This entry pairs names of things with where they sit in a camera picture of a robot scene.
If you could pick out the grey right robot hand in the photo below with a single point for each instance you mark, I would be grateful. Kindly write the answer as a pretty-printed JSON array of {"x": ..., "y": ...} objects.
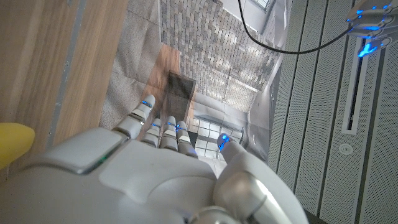
[{"x": 140, "y": 186}]

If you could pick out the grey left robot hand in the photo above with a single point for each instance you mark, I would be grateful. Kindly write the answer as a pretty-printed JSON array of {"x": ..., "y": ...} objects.
[{"x": 373, "y": 21}]

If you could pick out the long ceiling slot vent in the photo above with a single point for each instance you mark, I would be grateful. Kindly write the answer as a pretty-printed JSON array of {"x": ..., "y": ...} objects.
[{"x": 354, "y": 102}]

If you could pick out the round ceiling fixture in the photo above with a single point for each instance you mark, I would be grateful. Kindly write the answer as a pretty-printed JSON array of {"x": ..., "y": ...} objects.
[{"x": 346, "y": 148}]

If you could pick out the yellow button on black base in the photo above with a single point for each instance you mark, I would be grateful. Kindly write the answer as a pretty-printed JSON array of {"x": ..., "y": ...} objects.
[{"x": 14, "y": 143}]

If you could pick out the grey tape table outline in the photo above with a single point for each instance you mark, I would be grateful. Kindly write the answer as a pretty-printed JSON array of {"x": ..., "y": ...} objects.
[{"x": 66, "y": 62}]

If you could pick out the printed office backdrop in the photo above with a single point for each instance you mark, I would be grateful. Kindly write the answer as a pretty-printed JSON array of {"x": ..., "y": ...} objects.
[{"x": 211, "y": 46}]

